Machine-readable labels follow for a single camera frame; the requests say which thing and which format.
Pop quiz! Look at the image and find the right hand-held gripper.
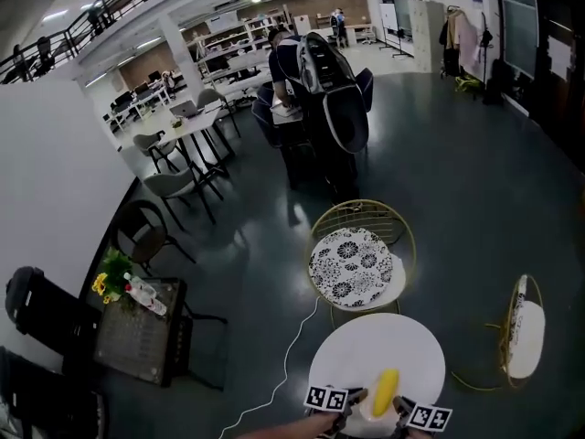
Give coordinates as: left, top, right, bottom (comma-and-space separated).
391, 395, 453, 439

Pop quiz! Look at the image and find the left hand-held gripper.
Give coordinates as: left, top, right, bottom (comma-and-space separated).
303, 385, 369, 436

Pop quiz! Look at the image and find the white plate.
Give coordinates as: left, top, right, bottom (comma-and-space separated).
358, 375, 403, 424

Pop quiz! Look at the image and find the yellow banana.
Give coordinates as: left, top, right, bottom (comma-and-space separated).
370, 368, 400, 419

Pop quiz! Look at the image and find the person's left forearm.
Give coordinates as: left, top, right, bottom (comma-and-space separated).
235, 412, 339, 439

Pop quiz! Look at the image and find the round white table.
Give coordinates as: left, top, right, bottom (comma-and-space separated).
308, 312, 447, 432

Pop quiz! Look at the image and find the white seat cushion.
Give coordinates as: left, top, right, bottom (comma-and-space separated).
506, 300, 547, 379
388, 253, 407, 306

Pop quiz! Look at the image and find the floral round seat cushion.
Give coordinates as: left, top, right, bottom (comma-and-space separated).
308, 227, 395, 309

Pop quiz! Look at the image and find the floral back cushion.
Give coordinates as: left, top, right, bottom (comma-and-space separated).
514, 275, 529, 360

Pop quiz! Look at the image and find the black glass side table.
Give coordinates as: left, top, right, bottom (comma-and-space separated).
93, 276, 229, 391

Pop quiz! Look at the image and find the clear water bottle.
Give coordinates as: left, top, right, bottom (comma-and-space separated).
122, 272, 168, 316

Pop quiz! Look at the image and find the black round-back chair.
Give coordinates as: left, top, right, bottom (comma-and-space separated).
112, 198, 197, 277

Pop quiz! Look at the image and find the sunflower plant pot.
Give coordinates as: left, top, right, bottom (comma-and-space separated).
92, 247, 134, 305

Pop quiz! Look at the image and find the grey chair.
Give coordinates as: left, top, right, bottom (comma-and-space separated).
143, 165, 225, 226
133, 130, 182, 176
196, 88, 241, 139

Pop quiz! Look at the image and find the marble-top table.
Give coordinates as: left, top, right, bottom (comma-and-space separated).
270, 101, 306, 127

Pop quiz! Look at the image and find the dark blue chair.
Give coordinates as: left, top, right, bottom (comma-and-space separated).
251, 82, 293, 150
356, 67, 375, 109

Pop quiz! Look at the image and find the black hard case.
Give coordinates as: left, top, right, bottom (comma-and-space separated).
5, 266, 104, 360
0, 345, 110, 439

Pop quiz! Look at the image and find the white table with black legs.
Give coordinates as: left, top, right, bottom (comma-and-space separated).
150, 107, 237, 180

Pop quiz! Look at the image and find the silver laptop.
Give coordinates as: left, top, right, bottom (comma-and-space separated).
169, 100, 202, 119

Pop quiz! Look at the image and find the white locker cabinet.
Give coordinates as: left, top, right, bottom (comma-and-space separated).
408, 0, 447, 73

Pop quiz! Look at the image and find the coat rack with clothes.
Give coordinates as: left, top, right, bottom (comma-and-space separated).
438, 5, 481, 80

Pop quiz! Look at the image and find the rolling whiteboard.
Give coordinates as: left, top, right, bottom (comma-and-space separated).
378, 2, 415, 59

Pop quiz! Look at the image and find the white cable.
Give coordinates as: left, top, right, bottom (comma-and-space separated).
218, 297, 321, 439

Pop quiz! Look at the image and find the gold wire chair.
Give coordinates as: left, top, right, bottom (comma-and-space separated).
304, 198, 417, 331
452, 273, 548, 391

